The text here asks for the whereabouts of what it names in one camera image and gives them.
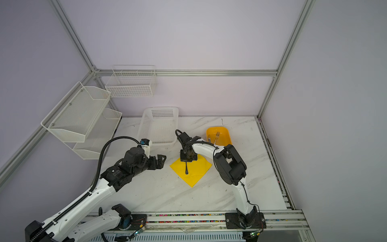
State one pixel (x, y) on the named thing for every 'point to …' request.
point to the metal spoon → (186, 169)
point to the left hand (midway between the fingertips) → (157, 158)
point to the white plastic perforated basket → (159, 125)
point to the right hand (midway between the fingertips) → (182, 160)
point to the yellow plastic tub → (224, 138)
